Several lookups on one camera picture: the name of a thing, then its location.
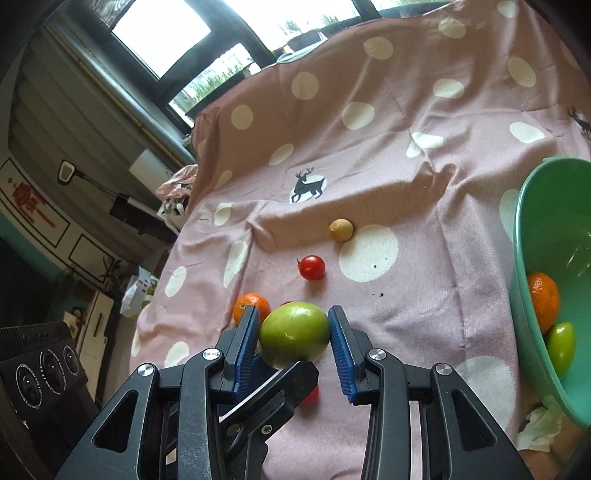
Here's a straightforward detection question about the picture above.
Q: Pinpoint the crumpled white tissue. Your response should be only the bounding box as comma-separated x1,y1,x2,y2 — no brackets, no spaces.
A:
516,394,566,453

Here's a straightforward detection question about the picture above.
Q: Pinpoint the pink crumpled cloth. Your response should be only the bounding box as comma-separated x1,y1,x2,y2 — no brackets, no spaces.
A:
156,164,199,197

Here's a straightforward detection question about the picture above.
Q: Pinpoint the large green round fruit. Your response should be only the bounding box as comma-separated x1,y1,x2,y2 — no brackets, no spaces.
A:
257,301,331,370

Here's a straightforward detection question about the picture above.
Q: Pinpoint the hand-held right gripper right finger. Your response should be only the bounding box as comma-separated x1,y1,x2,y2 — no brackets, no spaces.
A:
327,305,539,480

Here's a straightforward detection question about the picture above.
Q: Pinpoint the white cabinet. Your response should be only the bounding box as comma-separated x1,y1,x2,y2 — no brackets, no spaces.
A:
76,291,116,370

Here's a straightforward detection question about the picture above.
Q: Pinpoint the black long-handled tool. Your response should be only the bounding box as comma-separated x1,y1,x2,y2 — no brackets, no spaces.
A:
59,161,158,232

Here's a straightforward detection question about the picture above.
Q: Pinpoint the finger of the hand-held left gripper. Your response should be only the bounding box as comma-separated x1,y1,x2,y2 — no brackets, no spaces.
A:
219,357,320,480

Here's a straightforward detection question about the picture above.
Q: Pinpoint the black appliance with round dials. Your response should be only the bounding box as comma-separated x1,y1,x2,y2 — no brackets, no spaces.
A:
0,322,100,480

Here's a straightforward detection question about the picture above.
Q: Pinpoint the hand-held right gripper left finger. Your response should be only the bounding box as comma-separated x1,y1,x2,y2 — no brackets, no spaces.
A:
54,305,262,480

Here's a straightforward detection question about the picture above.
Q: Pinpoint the pink dotted deer blanket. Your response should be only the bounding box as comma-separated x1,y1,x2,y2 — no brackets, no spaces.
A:
130,0,591,480

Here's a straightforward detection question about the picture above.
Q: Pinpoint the orange tangerine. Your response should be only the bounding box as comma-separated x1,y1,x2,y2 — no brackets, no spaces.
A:
526,272,561,333
232,293,272,326

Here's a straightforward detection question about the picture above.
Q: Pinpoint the small green fruit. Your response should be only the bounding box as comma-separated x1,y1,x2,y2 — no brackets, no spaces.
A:
545,322,577,377

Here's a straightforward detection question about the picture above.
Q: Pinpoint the tan longan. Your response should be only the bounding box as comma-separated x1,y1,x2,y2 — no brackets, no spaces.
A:
329,219,355,241

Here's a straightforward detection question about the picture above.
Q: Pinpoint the green plastic bowl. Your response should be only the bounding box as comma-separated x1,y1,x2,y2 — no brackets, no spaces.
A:
510,157,591,425

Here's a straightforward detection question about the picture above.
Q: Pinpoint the red wall decoration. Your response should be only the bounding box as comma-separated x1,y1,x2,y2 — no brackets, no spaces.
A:
0,157,70,250

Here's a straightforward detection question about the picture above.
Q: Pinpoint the window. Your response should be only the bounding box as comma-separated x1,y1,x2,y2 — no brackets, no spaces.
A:
108,0,462,127

